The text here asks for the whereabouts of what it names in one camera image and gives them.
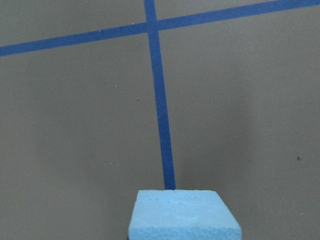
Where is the light blue foam block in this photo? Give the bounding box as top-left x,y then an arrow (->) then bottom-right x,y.
128,190 -> 242,240

